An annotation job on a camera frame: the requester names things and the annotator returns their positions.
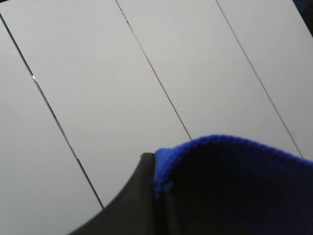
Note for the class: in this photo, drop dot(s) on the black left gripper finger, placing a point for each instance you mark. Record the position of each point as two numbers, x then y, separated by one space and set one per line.
133 210

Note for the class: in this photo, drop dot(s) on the blue microfibre towel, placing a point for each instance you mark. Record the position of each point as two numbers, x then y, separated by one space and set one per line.
221 184

